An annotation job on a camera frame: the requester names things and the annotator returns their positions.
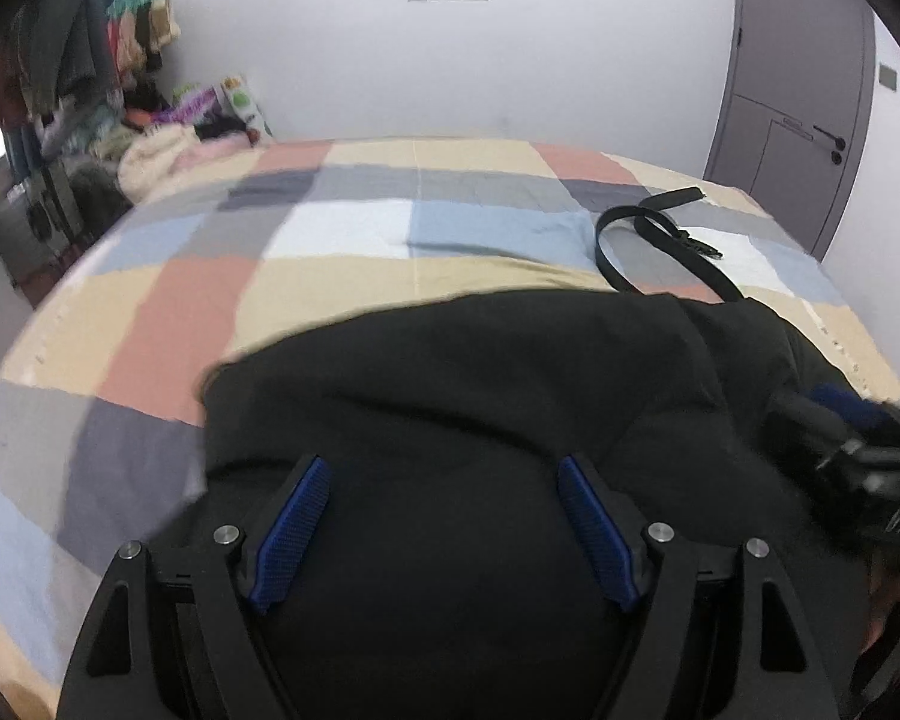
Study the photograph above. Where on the dark grey hanging jacket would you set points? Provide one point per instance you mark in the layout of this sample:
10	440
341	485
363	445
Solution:
67	22

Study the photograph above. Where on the pink cloth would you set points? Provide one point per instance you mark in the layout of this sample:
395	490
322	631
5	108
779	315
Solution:
221	151

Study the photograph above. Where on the bed with checkered sheet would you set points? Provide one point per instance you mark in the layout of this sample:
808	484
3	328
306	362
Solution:
195	300

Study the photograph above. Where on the black puffer jacket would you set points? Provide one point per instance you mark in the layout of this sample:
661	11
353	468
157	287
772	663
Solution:
480	405

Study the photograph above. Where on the grey suitcase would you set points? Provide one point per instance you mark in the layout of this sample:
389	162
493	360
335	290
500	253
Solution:
41	232

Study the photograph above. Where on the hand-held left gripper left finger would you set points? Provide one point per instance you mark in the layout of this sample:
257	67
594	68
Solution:
292	532

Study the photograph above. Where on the black belt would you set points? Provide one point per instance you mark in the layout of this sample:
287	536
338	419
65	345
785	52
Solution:
679	240

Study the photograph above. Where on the person's right hand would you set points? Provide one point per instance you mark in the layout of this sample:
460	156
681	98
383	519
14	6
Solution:
889	607

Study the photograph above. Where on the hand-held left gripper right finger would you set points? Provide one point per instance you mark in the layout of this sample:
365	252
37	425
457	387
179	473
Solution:
600	540

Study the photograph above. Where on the dark wall switch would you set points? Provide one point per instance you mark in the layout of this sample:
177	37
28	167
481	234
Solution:
889	77

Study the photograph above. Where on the grey door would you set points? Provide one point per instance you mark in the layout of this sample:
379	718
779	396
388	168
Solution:
787	90

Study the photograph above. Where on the dotted printed box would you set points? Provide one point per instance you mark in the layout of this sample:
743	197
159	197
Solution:
246	105

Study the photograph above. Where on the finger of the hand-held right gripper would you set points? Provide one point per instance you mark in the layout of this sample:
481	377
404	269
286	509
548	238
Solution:
806	424
851	401

